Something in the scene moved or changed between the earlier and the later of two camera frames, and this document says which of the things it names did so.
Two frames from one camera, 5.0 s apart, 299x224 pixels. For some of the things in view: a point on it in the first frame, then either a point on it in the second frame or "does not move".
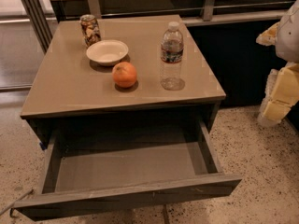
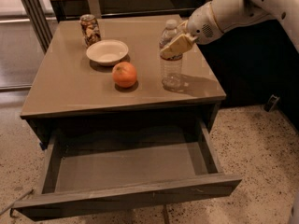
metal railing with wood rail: [48, 6] does not move
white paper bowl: [107, 52] does not move
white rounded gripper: [289, 39] to [202, 26]
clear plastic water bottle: [172, 54] does not move
